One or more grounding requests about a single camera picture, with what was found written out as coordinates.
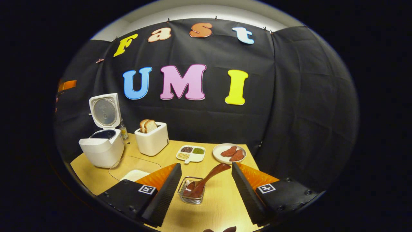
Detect clear plastic tray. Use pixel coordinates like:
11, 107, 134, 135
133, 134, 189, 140
109, 156, 161, 181

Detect white rice cooker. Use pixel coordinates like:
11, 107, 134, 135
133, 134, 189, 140
79, 93, 125, 168

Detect white toaster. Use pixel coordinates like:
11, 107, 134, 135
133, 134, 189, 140
135, 122, 169, 157

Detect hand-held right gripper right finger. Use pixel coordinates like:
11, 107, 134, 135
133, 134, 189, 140
231, 162, 322, 226

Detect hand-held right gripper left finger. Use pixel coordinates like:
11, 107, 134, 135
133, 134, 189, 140
97, 163, 182, 227

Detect red meat slice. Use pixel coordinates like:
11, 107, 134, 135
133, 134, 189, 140
220, 146, 238, 157
229, 149, 244, 162

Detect metal wire chopstick holder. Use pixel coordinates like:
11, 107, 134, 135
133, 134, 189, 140
178, 176, 206, 205

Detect black backdrop cloth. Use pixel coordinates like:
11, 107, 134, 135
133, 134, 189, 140
53, 18, 359, 194

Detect brown wooden spoon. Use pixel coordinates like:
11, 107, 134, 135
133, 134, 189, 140
183, 163, 231, 198

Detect round white plate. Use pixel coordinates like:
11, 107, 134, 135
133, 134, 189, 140
212, 143, 247, 164

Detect divided white grain dish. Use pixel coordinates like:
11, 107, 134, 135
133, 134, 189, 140
176, 145, 206, 164

